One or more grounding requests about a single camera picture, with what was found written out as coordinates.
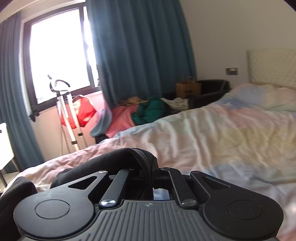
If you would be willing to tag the white garment steamer stand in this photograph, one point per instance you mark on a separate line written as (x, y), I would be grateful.
(56, 87)

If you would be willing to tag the light blue cloth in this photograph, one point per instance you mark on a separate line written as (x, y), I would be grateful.
(101, 122)

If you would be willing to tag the tan cloth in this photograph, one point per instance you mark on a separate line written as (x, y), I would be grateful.
(135, 100)

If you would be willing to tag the white chair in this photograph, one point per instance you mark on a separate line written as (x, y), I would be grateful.
(4, 143)

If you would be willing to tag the bed with pastel sheet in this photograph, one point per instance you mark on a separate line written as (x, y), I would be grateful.
(208, 143)

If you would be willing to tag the blue curtain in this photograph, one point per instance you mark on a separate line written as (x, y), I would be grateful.
(138, 46)
(13, 92)

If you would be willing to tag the black pants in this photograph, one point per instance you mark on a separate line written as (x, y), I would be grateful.
(92, 164)

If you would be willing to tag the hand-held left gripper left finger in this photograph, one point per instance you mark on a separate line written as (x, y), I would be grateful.
(121, 177)

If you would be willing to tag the green cloth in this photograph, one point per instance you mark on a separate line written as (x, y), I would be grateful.
(150, 111)

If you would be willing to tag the cream quilted headboard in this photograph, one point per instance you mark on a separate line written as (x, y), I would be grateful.
(270, 67)

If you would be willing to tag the black armchair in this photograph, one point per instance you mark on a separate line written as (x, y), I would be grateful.
(208, 92)

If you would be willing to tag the brown paper bag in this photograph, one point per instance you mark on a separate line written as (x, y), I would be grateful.
(188, 89)

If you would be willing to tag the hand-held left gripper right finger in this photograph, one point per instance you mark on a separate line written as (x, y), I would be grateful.
(172, 176)

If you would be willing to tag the white cloth bag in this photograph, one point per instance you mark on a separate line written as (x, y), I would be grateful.
(178, 103)

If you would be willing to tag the dark wall switch plate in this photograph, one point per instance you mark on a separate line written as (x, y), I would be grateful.
(231, 71)

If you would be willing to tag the pastel pillow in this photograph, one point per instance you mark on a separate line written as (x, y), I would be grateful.
(266, 97)

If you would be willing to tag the red garment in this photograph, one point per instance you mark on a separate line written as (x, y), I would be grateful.
(85, 111)

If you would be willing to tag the dark framed window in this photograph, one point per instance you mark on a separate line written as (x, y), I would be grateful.
(57, 46)

